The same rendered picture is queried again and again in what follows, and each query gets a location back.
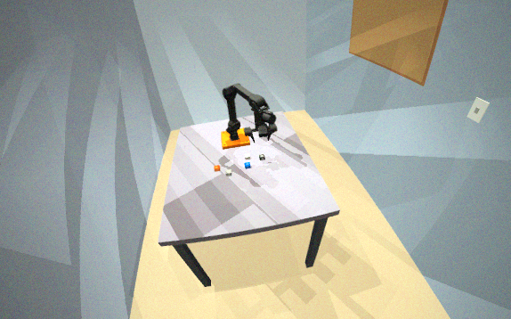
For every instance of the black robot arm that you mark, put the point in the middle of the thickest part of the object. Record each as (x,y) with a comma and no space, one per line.
(256,101)

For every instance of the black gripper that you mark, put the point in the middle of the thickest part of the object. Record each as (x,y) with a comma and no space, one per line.
(248,131)

